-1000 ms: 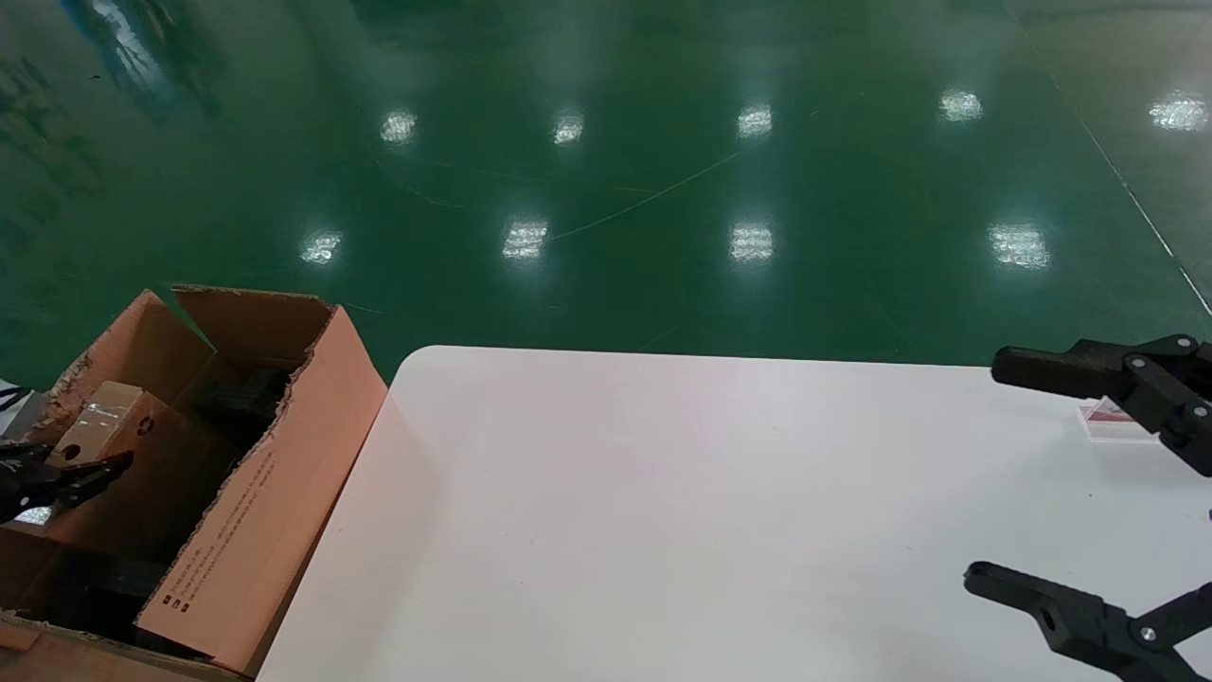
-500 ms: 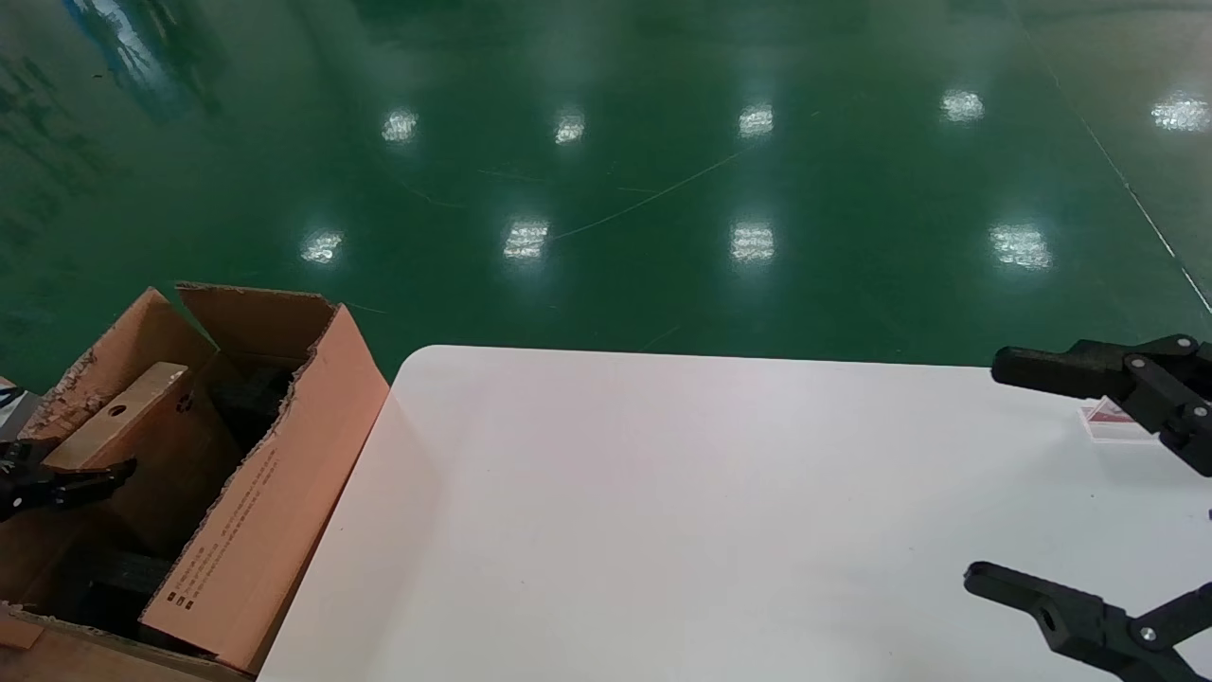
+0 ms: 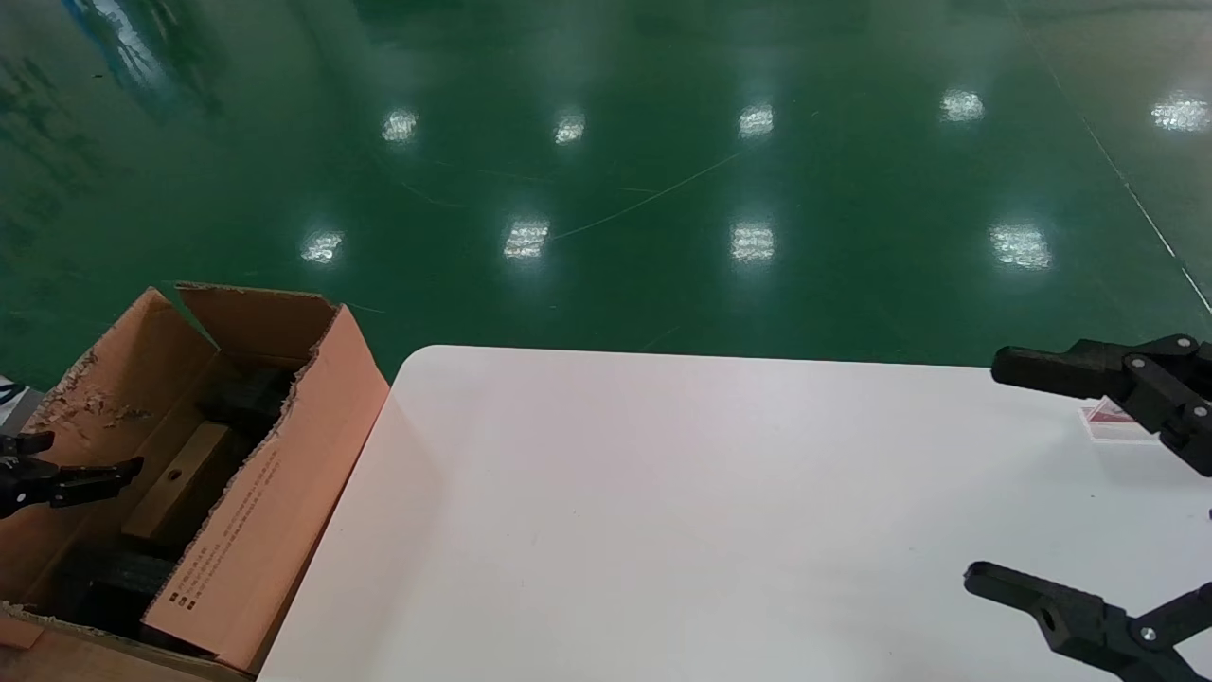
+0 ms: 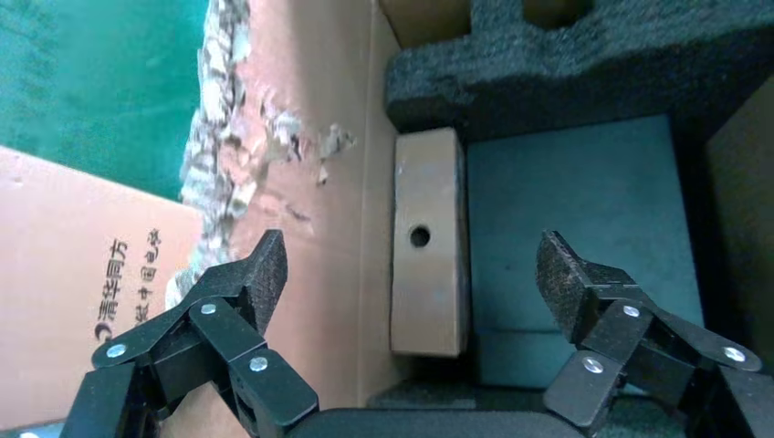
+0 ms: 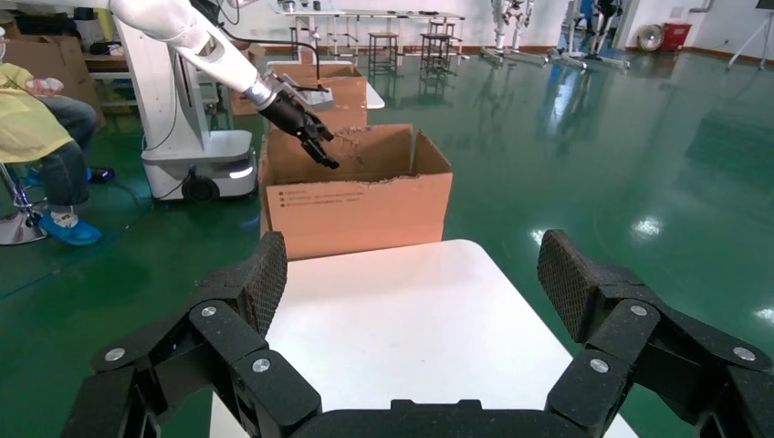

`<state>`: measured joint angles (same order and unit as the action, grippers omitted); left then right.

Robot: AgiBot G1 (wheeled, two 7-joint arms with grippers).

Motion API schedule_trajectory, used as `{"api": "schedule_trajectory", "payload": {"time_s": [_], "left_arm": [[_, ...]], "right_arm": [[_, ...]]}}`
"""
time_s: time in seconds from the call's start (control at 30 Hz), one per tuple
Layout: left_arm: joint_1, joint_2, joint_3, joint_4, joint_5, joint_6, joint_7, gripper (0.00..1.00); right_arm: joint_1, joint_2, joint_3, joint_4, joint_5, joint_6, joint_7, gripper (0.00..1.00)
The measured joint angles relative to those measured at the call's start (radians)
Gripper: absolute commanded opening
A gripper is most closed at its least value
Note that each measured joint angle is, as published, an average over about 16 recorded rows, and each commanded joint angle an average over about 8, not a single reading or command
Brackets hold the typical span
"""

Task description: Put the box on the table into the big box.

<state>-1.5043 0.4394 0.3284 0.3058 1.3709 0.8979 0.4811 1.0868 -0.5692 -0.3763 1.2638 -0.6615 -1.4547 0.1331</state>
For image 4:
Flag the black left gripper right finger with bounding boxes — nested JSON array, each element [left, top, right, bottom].
[[535, 229, 774, 438]]

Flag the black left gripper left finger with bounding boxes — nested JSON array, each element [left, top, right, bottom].
[[60, 229, 319, 438]]

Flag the big brown cardboard box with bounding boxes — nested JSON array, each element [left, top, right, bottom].
[[0, 0, 774, 438]]

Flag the grey flat foam sheet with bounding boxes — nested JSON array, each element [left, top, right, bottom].
[[464, 114, 706, 390]]

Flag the black foam insert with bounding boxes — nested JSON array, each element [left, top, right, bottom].
[[365, 0, 774, 438]]

